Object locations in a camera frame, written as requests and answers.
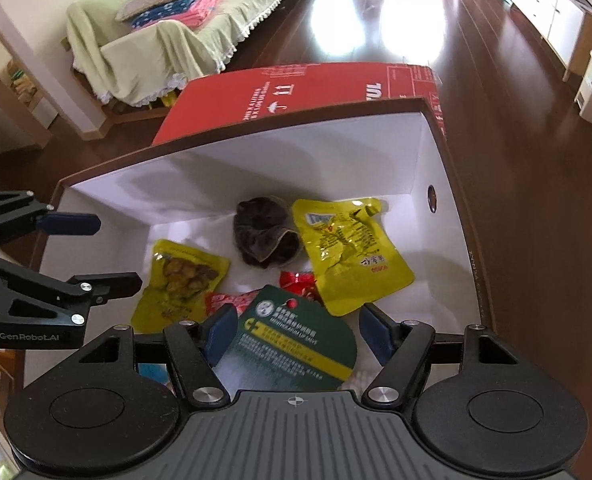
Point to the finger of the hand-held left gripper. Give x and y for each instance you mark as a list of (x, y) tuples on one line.
[(106, 285), (71, 224)]

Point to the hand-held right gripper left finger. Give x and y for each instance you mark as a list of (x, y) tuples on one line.
[(222, 332)]

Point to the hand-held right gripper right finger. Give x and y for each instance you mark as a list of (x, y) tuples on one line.
[(376, 330)]

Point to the green blister card pack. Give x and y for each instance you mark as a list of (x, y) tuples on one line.
[(286, 340)]

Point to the torn yellow snack packet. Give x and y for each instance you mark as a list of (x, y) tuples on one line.
[(346, 255)]

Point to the dark brown snack packet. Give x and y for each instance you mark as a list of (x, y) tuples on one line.
[(263, 230)]

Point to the large cardboard box white inside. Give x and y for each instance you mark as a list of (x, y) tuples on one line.
[(276, 160)]

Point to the red snack packet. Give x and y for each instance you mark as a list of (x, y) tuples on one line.
[(298, 285), (228, 302)]

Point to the yellow chestnut snack packet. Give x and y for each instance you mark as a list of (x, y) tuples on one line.
[(181, 280)]

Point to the light blue packet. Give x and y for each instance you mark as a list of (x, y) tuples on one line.
[(152, 374)]

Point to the wooden side shelf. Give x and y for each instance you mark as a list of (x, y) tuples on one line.
[(28, 92)]

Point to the sofa with green cover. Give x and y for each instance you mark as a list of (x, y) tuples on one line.
[(176, 55)]

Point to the blue patterned folded blanket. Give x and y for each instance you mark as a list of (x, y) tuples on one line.
[(176, 10)]

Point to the pink folded blanket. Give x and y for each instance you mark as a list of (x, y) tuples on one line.
[(203, 10)]

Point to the white cabinet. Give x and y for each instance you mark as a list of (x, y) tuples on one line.
[(551, 15)]

